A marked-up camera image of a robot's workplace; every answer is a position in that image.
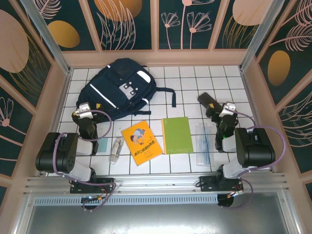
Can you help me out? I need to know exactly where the black pencil case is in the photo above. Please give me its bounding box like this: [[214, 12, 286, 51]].
[[197, 92, 221, 110]]

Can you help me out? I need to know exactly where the light blue sticky notepad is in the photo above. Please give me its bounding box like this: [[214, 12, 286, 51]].
[[97, 137, 109, 153]]

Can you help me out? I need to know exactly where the navy blue backpack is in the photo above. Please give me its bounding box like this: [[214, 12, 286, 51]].
[[77, 58, 176, 120]]

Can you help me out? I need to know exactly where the clear plastic ruler pouch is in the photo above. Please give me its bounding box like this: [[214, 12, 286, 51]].
[[195, 122, 215, 167]]

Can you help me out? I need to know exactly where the small clear bottle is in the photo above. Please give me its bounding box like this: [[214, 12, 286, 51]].
[[110, 137, 124, 166]]

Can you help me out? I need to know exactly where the green notebook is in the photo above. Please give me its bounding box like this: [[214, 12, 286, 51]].
[[161, 117, 195, 156]]

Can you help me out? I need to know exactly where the yellow illustrated book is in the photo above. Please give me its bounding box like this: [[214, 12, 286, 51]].
[[121, 120, 163, 167]]

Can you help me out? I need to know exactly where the small controller circuit board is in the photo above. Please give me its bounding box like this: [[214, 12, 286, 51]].
[[81, 195, 103, 204]]

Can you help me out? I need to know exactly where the grey metal sheet panel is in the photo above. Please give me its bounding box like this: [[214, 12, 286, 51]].
[[24, 192, 300, 234]]

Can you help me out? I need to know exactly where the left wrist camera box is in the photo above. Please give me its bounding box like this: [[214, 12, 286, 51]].
[[74, 103, 93, 119]]

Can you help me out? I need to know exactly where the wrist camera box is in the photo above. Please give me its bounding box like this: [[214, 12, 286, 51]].
[[74, 103, 93, 119], [220, 102, 237, 117]]

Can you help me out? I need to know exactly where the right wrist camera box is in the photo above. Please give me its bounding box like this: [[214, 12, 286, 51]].
[[220, 102, 237, 117]]

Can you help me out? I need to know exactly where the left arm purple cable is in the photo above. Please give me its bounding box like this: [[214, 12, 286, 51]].
[[52, 109, 117, 213]]

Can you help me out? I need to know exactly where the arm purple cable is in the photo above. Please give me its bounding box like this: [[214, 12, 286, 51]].
[[219, 101, 286, 210], [52, 109, 117, 213]]

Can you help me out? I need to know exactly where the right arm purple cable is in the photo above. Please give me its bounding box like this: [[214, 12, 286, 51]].
[[219, 101, 286, 210]]

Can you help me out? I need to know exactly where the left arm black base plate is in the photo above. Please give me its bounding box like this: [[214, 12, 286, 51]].
[[70, 177, 115, 195]]

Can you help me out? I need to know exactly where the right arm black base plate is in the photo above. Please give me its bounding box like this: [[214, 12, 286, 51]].
[[199, 175, 244, 195]]

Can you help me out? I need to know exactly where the aluminium frame post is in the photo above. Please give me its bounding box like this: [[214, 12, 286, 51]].
[[20, 0, 73, 75], [238, 0, 286, 71]]

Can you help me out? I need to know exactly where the aluminium mounting rail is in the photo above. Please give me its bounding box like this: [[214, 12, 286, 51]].
[[23, 173, 292, 195]]

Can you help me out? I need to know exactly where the grey slotted cable duct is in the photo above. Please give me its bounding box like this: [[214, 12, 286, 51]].
[[34, 195, 219, 205]]

